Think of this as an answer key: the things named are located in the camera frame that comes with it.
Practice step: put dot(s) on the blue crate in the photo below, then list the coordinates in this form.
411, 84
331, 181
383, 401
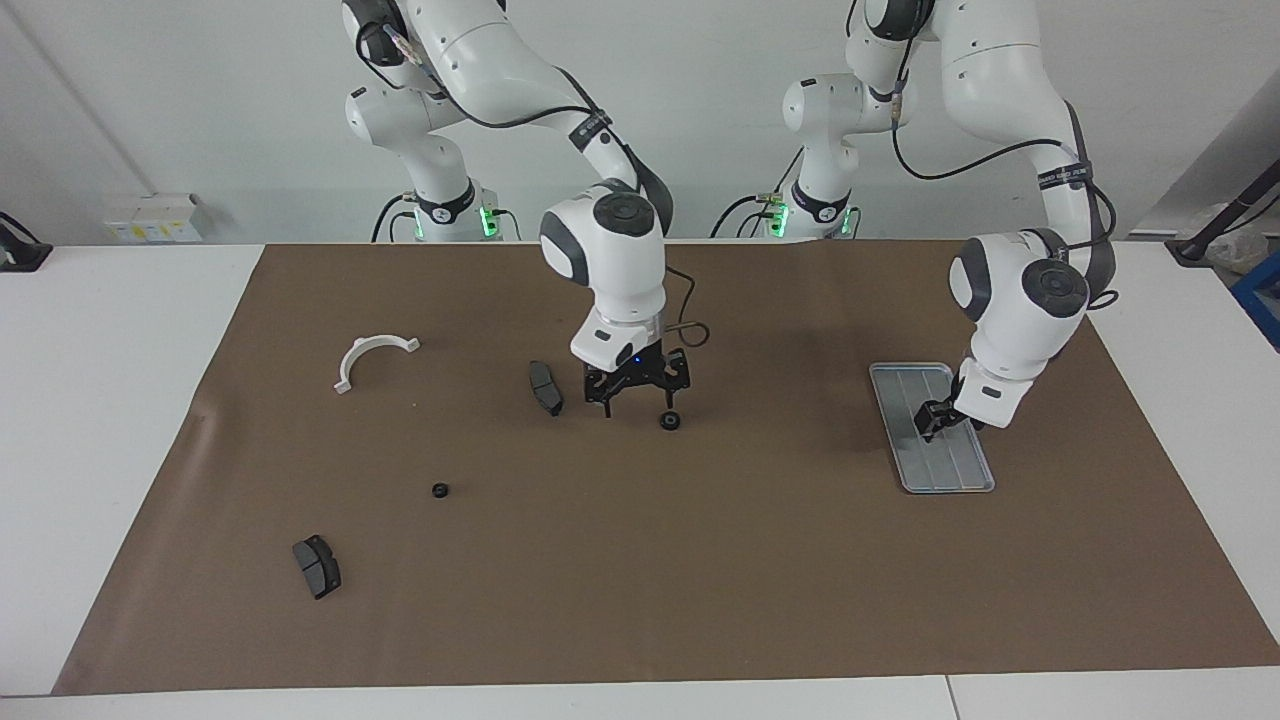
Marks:
1262, 300

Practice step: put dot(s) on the black stand pole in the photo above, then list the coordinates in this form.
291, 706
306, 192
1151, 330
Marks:
1195, 245

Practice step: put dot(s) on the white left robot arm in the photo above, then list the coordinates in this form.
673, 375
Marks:
1020, 300

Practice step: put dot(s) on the black table clamp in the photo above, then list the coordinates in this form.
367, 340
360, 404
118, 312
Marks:
20, 255

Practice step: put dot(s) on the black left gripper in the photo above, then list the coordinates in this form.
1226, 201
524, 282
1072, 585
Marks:
955, 413

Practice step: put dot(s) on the white curved plastic bracket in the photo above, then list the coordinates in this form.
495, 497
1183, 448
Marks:
352, 358

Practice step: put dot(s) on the clear plastic bag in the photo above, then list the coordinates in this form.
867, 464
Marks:
1250, 255

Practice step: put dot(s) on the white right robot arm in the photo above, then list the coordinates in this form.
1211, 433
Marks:
610, 260

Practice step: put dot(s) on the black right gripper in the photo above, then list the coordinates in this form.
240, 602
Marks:
640, 368

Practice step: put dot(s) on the silver metal tray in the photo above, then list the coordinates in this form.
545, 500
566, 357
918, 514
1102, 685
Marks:
900, 400

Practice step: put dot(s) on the brown table mat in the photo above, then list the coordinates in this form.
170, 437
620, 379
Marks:
640, 560

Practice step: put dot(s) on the dark grey brake pad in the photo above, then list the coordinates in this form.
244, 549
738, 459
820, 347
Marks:
545, 388
316, 567

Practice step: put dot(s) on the white wall socket box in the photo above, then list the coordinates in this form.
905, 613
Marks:
150, 225

